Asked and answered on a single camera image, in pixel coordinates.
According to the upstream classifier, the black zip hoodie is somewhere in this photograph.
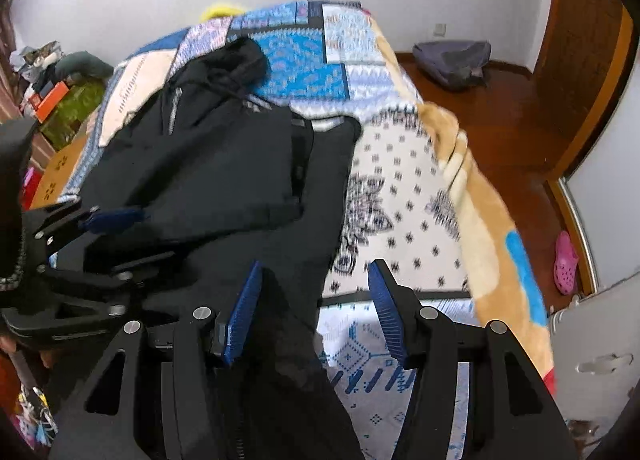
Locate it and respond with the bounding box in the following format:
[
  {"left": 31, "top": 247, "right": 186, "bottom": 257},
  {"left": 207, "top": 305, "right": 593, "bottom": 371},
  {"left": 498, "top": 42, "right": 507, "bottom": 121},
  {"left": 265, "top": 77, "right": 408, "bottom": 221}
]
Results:
[{"left": 60, "top": 38, "right": 361, "bottom": 459}]

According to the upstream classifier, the wooden lap desk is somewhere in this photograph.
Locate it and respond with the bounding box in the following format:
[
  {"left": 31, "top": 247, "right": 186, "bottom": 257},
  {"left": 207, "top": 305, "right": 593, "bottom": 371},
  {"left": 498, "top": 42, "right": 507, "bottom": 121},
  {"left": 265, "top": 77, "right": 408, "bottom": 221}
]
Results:
[{"left": 29, "top": 135, "right": 88, "bottom": 210}]

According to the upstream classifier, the green fabric storage box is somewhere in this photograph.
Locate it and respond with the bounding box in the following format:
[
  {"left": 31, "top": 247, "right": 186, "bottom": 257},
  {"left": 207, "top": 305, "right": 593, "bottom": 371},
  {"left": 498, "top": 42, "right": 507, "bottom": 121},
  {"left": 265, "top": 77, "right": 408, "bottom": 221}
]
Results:
[{"left": 40, "top": 79, "right": 105, "bottom": 150}]

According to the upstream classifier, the orange shoe box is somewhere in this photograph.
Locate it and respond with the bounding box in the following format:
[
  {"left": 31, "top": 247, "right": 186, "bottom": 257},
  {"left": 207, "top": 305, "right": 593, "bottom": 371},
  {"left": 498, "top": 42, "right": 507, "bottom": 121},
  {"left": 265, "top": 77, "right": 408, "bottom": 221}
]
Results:
[{"left": 29, "top": 81, "right": 70, "bottom": 123}]

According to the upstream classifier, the dark green jacket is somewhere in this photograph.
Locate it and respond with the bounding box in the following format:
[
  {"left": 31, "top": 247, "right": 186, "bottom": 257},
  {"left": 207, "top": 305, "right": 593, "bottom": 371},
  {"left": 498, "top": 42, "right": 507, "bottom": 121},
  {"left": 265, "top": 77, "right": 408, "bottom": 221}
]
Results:
[{"left": 53, "top": 51, "right": 114, "bottom": 81}]

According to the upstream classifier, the pink croc shoe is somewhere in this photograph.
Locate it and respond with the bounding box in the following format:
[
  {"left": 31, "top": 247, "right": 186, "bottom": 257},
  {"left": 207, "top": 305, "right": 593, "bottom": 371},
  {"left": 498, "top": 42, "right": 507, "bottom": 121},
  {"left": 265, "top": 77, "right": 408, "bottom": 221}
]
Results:
[{"left": 552, "top": 231, "right": 579, "bottom": 295}]

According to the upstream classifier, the white plastic chair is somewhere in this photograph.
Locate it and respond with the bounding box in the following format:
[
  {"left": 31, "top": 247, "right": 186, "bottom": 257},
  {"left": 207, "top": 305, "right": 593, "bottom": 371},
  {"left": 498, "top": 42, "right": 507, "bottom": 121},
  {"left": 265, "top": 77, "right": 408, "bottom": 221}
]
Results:
[{"left": 548, "top": 275, "right": 639, "bottom": 423}]

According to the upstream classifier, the blue patchwork bedspread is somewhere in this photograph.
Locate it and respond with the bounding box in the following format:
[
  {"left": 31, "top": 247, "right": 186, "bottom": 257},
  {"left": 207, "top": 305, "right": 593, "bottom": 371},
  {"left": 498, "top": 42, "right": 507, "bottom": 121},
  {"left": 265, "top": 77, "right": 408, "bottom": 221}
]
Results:
[{"left": 54, "top": 0, "right": 557, "bottom": 460}]

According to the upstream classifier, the grey bag on floor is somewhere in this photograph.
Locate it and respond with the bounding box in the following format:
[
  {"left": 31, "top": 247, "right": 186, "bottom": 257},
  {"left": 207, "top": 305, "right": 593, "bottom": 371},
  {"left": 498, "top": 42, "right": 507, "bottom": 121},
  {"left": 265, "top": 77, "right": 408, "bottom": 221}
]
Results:
[{"left": 412, "top": 40, "right": 491, "bottom": 91}]

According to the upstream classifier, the white sliding wardrobe door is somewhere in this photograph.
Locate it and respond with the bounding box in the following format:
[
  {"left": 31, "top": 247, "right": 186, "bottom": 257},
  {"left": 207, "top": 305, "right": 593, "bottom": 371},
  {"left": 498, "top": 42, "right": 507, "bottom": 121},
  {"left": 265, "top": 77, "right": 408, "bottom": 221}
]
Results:
[{"left": 566, "top": 64, "right": 639, "bottom": 292}]

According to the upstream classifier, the brown wooden door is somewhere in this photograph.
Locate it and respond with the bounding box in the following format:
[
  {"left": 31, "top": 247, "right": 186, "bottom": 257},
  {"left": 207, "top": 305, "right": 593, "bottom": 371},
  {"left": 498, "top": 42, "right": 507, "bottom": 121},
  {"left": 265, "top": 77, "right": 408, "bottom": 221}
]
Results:
[{"left": 534, "top": 0, "right": 638, "bottom": 181}]

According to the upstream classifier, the yellow foam ring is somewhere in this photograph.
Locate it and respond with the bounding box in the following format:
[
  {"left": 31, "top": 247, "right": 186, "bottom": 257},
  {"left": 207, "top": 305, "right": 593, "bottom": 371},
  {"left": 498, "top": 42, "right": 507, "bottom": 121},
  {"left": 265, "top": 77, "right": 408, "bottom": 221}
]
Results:
[{"left": 199, "top": 1, "right": 249, "bottom": 24}]

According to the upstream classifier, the white wall socket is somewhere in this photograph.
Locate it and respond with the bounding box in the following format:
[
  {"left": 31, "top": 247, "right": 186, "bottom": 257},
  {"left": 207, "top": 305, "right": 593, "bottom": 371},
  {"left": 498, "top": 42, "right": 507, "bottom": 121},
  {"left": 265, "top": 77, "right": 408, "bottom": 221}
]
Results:
[{"left": 433, "top": 24, "right": 447, "bottom": 37}]

